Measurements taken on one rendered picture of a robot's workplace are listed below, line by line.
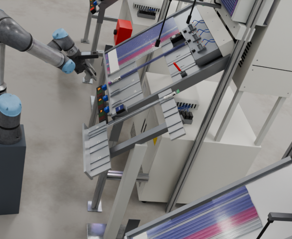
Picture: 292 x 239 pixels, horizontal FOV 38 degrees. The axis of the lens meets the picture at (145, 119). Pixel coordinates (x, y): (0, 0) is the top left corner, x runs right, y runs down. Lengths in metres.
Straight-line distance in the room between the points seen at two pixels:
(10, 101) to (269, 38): 1.33
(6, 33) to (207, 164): 1.42
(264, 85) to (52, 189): 1.47
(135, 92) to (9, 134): 0.71
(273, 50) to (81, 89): 1.95
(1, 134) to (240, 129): 1.44
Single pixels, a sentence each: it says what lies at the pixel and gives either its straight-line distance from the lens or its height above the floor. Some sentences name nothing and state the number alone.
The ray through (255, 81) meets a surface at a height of 1.07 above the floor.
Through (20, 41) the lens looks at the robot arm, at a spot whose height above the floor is 1.12.
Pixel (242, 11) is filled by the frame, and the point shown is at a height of 1.44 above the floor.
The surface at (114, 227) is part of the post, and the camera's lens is 2.46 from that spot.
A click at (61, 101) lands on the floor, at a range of 3.53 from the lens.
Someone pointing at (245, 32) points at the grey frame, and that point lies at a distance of 2.10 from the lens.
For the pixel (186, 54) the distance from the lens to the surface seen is 2.38.
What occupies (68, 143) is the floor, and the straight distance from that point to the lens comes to 3.14.
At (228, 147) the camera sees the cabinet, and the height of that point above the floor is 0.60.
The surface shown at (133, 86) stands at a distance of 2.40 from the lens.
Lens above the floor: 2.09
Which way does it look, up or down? 36 degrees down
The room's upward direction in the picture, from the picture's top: 18 degrees clockwise
